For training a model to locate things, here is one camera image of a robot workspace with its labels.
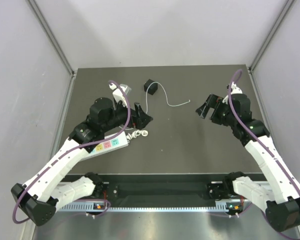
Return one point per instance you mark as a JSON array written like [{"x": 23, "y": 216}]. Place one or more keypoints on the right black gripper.
[{"x": 211, "y": 102}]

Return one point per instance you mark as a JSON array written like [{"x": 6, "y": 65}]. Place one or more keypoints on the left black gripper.
[{"x": 141, "y": 119}]

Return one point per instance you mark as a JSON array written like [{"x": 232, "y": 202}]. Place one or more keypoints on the white power strip coloured sockets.
[{"x": 108, "y": 146}]

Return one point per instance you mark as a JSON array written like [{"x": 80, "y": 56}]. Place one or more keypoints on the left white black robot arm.
[{"x": 41, "y": 197}]

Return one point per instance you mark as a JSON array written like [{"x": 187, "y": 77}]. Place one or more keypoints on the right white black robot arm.
[{"x": 281, "y": 204}]

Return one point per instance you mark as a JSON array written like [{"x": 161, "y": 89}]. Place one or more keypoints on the black cube block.
[{"x": 150, "y": 87}]

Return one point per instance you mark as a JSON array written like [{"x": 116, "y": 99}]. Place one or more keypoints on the dark grey table mat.
[{"x": 178, "y": 140}]

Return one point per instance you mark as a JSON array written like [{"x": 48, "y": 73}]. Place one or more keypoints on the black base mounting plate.
[{"x": 165, "y": 190}]

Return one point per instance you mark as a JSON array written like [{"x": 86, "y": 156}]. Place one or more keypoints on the white coiled strip cord plug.
[{"x": 136, "y": 134}]

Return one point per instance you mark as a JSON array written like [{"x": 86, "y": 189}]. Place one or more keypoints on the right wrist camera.
[{"x": 234, "y": 89}]

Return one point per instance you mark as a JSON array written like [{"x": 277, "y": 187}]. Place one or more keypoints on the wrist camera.
[
  {"x": 234, "y": 89},
  {"x": 118, "y": 94}
]

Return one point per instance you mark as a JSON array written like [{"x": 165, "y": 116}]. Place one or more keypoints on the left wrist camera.
[{"x": 118, "y": 94}]

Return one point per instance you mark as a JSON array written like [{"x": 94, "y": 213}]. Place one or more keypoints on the slotted grey cable duct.
[{"x": 92, "y": 207}]

